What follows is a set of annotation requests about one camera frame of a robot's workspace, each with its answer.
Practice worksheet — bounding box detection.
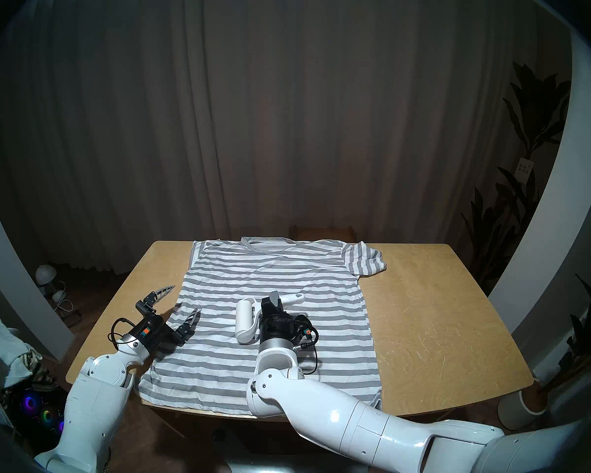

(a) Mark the large white mushroom lamp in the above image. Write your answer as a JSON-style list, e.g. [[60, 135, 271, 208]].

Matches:
[[34, 264, 57, 296]]

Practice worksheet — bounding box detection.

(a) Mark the white curved arch panel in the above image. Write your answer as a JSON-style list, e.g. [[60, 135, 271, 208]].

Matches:
[[0, 167, 75, 362], [488, 31, 591, 335]]

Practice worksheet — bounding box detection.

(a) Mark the computer case with RGB fans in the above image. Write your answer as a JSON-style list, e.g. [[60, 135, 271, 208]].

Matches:
[[7, 378, 79, 448]]

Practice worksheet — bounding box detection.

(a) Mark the white lamp cable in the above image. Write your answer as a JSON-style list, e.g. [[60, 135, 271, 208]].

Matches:
[[54, 280, 83, 328]]

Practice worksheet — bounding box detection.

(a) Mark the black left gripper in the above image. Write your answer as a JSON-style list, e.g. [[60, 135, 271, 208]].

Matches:
[[136, 285, 200, 353]]

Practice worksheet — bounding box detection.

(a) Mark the beige pleated curtain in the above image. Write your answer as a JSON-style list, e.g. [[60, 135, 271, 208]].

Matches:
[[0, 0, 542, 275]]

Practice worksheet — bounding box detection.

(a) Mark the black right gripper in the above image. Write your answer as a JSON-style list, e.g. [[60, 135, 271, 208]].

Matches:
[[260, 290, 312, 342]]

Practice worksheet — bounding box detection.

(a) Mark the white plant pot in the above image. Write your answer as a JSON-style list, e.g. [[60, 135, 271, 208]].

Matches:
[[497, 378, 550, 431]]

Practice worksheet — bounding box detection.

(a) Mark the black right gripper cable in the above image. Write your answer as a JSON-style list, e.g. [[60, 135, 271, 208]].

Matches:
[[291, 312, 321, 374]]

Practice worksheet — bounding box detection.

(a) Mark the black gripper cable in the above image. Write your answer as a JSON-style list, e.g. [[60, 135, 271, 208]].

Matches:
[[107, 318, 138, 349], [291, 312, 321, 374]]

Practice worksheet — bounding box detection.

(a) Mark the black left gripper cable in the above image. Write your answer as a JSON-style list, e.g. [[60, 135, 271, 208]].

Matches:
[[107, 318, 138, 349]]

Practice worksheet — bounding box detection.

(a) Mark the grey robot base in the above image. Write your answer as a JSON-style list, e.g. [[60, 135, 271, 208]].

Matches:
[[224, 457, 365, 473]]

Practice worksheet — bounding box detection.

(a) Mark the pile of cloth bags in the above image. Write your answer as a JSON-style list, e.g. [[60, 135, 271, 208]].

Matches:
[[0, 312, 60, 428]]

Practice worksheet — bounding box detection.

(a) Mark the grey white striped t-shirt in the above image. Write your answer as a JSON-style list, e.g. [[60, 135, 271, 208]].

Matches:
[[137, 236, 388, 417]]

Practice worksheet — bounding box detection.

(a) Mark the tall dark leafy plant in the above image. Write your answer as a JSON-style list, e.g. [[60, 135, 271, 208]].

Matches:
[[460, 62, 572, 285]]

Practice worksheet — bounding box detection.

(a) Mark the white lint roller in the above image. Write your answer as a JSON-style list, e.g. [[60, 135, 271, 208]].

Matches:
[[235, 293, 305, 344]]

